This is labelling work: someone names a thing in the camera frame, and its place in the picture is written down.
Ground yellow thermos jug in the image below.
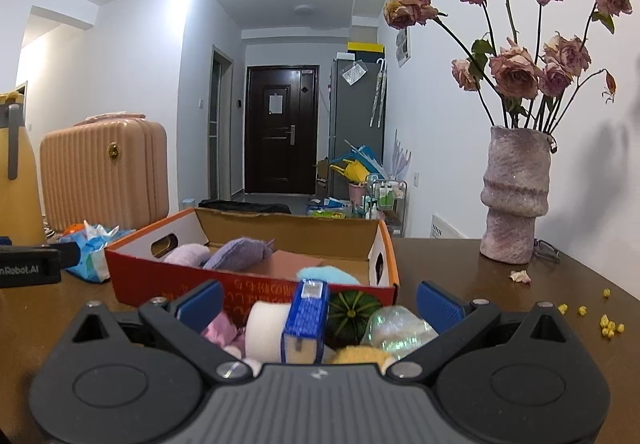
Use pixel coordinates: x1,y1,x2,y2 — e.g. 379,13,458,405
0,92,48,245

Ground black eyeglasses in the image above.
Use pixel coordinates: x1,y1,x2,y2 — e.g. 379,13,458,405
534,239,562,265

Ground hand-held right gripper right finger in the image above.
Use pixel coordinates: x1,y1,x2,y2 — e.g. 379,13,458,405
385,281,572,382

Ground yellow black box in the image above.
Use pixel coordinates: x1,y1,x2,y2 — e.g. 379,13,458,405
347,41,385,62

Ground blue handkerchief paper pack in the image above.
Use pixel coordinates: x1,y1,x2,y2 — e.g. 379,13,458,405
281,279,330,365

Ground blue tissue pack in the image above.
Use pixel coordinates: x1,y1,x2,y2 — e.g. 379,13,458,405
60,220,136,282

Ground pink ribbed suitcase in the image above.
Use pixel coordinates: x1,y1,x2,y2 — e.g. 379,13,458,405
40,113,169,232

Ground scattered yellow flower buds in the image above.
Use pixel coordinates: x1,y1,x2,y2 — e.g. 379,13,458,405
557,288,627,339

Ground purple knitted cloth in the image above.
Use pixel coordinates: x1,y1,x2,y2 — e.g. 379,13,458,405
202,237,276,271

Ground grey interior door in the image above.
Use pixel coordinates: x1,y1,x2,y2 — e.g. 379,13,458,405
207,45,235,202

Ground brown cardboard carton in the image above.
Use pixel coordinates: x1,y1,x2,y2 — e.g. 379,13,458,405
314,156,331,195

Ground white yellow plush toy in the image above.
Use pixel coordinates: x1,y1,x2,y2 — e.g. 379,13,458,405
222,345,396,377

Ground blue folded items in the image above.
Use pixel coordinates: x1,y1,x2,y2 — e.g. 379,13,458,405
330,141,386,175

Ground red cardboard box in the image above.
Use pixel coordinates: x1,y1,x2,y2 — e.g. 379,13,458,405
104,207,400,350

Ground yellow watering can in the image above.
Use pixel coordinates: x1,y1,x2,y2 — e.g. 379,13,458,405
330,163,368,182

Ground bunch of dried roses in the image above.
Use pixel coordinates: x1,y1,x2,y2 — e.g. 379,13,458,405
383,0,633,132

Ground white soft roll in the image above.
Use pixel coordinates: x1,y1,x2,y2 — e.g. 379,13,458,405
244,301,293,365

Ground green snack bags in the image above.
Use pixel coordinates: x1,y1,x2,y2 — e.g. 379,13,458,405
307,196,353,219

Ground clear plastic bag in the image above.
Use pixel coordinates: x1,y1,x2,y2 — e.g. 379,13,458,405
342,61,368,85

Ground pink textured vase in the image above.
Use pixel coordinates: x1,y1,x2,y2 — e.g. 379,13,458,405
480,125,557,265

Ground metal cart with bottles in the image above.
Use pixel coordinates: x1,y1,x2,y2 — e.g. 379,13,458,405
362,174,408,237

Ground iridescent crinkled pouch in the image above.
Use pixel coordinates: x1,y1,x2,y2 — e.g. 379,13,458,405
361,305,438,360

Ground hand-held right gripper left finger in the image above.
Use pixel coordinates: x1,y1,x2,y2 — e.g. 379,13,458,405
69,280,251,382

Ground hanging white umbrellas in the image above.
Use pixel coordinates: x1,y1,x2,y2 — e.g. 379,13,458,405
370,58,388,127

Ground pale purple wall decoration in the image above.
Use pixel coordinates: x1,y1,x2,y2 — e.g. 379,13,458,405
392,129,413,182

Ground grey refrigerator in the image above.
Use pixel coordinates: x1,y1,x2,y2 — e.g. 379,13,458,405
327,58,386,205

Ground light blue plush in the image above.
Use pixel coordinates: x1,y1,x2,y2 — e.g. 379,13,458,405
296,266,362,285

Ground dark brown entrance door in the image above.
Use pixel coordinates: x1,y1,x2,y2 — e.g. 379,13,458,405
244,64,320,197

